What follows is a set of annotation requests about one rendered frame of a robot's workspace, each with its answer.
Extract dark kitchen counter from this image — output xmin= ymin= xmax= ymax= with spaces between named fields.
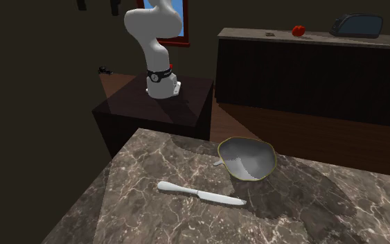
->
xmin=214 ymin=27 xmax=390 ymax=130

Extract white table knife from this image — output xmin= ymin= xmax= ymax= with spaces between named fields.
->
xmin=157 ymin=180 xmax=247 ymax=207

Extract grey bowl with yellow rim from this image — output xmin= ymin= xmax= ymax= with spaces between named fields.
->
xmin=217 ymin=136 xmax=278 ymax=182

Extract dark robot stand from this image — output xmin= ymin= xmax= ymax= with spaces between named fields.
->
xmin=91 ymin=73 xmax=215 ymax=159

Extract black toaster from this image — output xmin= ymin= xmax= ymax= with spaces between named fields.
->
xmin=329 ymin=13 xmax=384 ymax=39

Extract red framed window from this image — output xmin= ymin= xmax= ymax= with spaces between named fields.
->
xmin=136 ymin=0 xmax=191 ymax=48

